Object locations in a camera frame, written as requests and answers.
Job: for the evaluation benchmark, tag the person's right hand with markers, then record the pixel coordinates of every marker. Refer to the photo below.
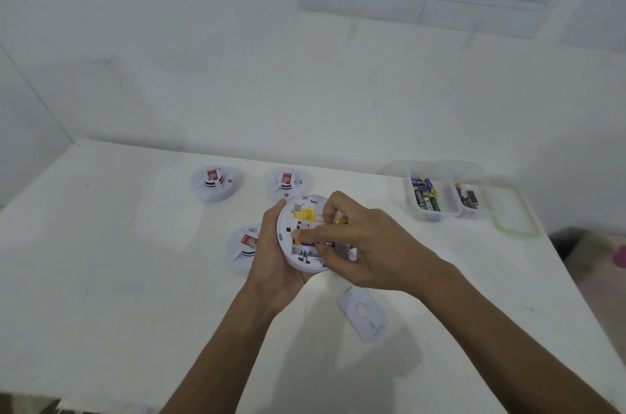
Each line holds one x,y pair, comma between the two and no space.
386,257

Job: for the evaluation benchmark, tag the person's left hand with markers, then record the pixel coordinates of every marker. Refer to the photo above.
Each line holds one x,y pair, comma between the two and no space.
266,276

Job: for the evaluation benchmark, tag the blue and yellow battery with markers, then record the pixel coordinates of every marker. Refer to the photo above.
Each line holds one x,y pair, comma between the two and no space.
305,245
341,220
459,192

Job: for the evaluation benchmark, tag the white battery cover plate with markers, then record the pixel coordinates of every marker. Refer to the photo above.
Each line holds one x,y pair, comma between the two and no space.
371,328

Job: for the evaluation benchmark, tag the pile of assorted batteries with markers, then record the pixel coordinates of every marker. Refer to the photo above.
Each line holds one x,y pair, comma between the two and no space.
425,196

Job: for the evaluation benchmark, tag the clear lid with green rim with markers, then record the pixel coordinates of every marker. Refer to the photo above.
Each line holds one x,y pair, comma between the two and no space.
535,227

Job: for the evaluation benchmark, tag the person's right forearm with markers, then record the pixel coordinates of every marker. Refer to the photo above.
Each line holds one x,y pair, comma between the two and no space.
513,345

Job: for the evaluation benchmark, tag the person's left forearm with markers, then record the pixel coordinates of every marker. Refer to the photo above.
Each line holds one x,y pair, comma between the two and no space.
215,360

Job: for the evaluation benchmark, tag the cream fabric with pink dots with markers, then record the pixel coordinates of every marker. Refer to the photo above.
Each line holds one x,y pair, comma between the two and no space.
601,272

